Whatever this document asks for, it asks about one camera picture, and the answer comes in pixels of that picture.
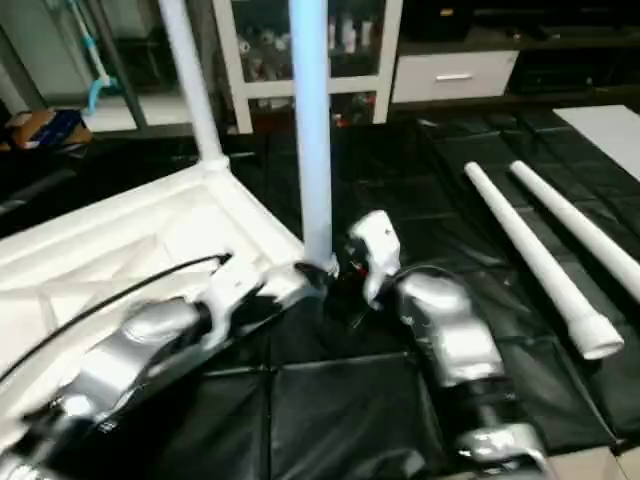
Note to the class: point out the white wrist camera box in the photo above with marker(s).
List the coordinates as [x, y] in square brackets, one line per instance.
[372, 245]
[230, 290]

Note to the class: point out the white drawer unit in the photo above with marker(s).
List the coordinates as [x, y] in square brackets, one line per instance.
[455, 76]

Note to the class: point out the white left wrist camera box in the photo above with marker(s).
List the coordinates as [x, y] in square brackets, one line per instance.
[230, 290]

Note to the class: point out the white glass-door cabinet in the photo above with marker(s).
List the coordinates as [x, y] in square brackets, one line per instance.
[300, 60]

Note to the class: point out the white plastic table leg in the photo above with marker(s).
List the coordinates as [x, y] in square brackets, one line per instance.
[313, 130]
[580, 220]
[192, 80]
[540, 255]

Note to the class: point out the white flat board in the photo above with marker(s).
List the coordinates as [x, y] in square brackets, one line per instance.
[605, 130]

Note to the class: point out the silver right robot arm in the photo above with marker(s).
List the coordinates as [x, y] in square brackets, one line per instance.
[455, 340]

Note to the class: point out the blue plastic bag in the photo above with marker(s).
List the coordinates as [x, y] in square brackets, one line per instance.
[58, 125]

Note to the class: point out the brown cardboard box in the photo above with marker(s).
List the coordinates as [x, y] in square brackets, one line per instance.
[15, 128]

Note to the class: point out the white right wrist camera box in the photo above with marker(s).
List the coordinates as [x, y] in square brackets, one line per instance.
[372, 245]

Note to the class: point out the light blue hooked pole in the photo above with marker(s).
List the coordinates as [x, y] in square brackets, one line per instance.
[95, 60]

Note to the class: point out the black work mat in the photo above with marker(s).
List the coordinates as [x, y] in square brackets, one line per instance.
[430, 190]

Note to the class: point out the white plastic table top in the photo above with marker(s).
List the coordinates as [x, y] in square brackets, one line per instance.
[100, 250]

